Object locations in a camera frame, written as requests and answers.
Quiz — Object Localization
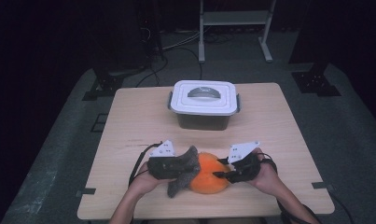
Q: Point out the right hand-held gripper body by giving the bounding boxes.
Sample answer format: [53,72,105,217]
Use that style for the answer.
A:
[227,141,262,184]

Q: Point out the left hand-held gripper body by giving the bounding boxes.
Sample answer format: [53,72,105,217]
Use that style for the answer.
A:
[146,139,185,181]

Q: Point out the grey fluffy cloth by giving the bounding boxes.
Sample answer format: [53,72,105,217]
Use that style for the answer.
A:
[166,145,202,200]

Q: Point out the orange plush toy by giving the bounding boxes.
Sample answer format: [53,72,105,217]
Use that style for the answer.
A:
[188,151,232,195]

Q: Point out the clear plastic storage box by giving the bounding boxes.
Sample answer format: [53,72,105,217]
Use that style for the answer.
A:
[167,91,241,132]

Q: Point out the white box lid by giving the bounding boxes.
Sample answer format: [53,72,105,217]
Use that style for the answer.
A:
[170,79,240,117]

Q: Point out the person's right hand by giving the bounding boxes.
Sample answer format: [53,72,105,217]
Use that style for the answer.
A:
[248,147,281,196]

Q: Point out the person's left hand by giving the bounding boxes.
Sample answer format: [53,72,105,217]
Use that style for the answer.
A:
[128,161,178,198]

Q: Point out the black tape strip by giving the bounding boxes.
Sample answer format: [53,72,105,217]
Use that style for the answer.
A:
[76,188,97,198]
[311,181,335,190]

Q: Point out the black floor tape square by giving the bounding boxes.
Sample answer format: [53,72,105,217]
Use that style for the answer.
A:
[90,113,109,133]

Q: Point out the black stand base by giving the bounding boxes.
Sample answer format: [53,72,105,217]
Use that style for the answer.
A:
[291,61,342,97]
[82,64,146,102]

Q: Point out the white metal stand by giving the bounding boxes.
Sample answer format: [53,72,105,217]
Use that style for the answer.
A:
[198,0,277,63]

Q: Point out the right hand-held gripper cable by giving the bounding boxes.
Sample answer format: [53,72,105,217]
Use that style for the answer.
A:
[259,152,322,224]

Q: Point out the hand-held gripper cable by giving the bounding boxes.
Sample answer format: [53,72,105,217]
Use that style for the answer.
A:
[127,142,163,189]
[259,152,322,224]

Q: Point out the left hand-held gripper cable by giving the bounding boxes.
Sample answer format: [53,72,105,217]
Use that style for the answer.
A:
[127,142,163,189]

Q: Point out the black floor cable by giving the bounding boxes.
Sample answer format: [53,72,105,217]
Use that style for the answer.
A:
[134,46,204,89]

